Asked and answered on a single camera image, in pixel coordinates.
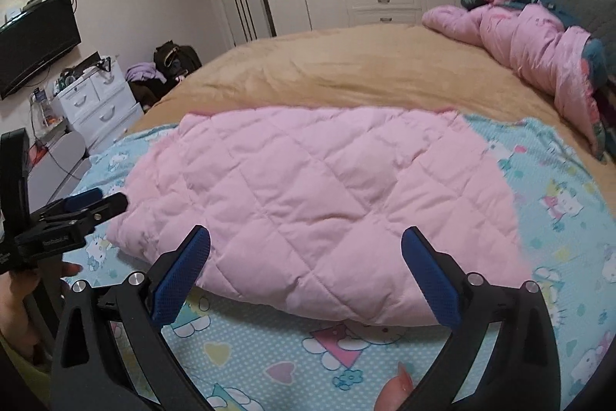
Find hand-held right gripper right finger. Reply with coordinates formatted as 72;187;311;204
401;225;561;411

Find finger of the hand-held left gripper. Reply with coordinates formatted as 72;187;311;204
90;193;129;222
64;188;104;211

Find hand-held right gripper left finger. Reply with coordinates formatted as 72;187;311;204
50;224;213;411

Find pink quilted jacket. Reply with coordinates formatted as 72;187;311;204
105;104;534;329

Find person's left forearm green sleeve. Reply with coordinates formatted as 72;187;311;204
0;331;54;411

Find purple clothes pile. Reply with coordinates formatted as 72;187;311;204
125;62;165;83

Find person's left hand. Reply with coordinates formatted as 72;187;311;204
0;263;84;364

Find person's right hand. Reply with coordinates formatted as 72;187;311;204
374;362;415;411

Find white drawer chest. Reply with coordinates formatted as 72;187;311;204
49;62;146;156

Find black folded stand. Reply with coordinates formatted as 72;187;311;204
76;51;117;78

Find cartoon cat printed blanket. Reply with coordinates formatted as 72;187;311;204
62;111;616;411

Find black flat screen television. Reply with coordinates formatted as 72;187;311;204
0;0;82;101

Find black bag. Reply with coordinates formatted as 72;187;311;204
153;39;204;81

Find tan bedspread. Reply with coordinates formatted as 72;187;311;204
126;22;616;202

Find pink floral comforter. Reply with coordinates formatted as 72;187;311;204
422;0;616;162

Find grey headboard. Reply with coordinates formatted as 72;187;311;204
507;0;616;53

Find black cable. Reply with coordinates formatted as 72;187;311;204
30;91;90;185

